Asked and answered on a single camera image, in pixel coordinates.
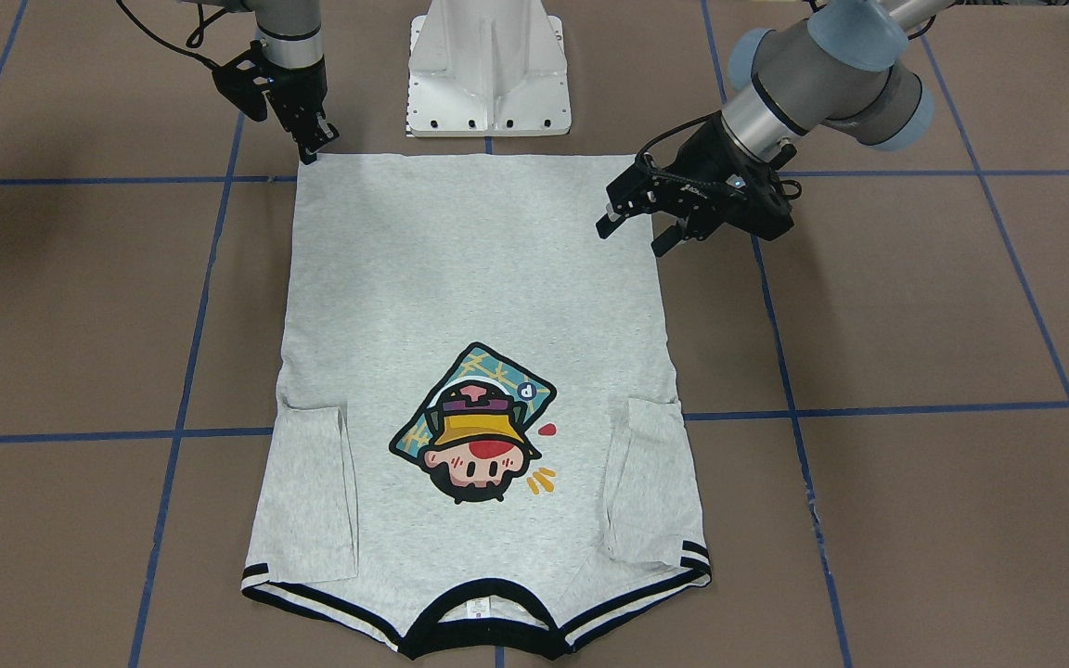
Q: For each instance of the grey cartoon print t-shirt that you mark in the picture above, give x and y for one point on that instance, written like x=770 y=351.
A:
x=478 y=439

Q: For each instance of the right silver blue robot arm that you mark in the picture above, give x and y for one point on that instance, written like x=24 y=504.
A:
x=290 y=30

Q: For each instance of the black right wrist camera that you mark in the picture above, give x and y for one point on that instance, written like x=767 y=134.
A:
x=242 y=81

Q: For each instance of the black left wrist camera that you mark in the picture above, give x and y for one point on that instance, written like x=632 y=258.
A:
x=765 y=209

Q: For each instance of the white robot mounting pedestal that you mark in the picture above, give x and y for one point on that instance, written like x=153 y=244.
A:
x=487 y=69

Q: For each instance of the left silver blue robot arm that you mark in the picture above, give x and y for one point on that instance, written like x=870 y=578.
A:
x=840 y=68

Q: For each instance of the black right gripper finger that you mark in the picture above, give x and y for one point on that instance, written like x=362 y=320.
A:
x=313 y=134

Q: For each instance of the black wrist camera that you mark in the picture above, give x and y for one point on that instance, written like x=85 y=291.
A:
x=242 y=81
x=765 y=209

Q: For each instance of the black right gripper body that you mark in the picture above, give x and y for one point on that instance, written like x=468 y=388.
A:
x=300 y=85

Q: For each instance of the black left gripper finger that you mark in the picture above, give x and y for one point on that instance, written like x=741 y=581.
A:
x=617 y=213
x=674 y=234

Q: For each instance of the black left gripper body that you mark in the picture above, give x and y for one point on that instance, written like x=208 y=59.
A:
x=703 y=156

